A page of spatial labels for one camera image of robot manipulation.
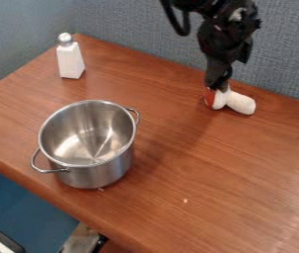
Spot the grey table leg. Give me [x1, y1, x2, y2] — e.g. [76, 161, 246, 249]
[59, 222, 108, 253]

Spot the red and white toy mushroom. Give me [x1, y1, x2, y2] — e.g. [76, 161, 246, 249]
[204, 86, 255, 116]

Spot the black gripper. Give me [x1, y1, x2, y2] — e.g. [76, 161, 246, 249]
[196, 0, 260, 90]

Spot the white salt shaker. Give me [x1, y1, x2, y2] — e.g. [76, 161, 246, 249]
[56, 33, 85, 79]

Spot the stainless steel pot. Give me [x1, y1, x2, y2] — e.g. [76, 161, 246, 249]
[31, 100, 142, 189]

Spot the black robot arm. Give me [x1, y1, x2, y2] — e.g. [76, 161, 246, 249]
[158, 0, 260, 92]

